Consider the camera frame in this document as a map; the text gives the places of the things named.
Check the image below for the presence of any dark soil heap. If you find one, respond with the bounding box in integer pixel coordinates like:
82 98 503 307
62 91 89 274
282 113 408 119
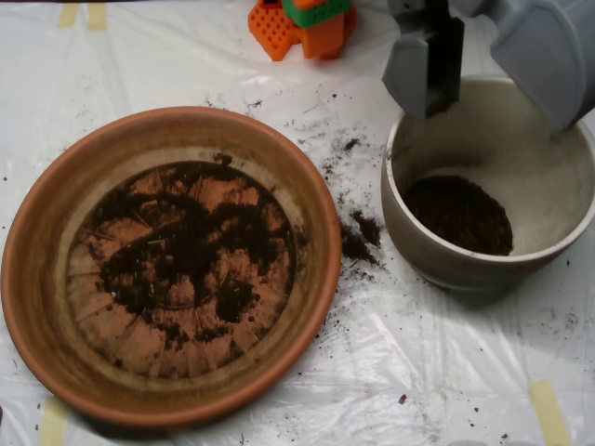
86 162 294 349

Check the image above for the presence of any terracotta saucer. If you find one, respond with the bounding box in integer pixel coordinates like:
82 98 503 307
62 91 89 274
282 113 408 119
0 105 344 428

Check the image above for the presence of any spilled soil clump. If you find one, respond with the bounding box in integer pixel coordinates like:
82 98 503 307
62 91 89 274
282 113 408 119
341 211 387 269

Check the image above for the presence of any clear plastic cover sheet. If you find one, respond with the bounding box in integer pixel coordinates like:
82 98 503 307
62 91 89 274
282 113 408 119
0 0 595 446

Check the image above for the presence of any white ceramic pot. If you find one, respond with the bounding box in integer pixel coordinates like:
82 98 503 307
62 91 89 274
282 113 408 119
380 76 595 295

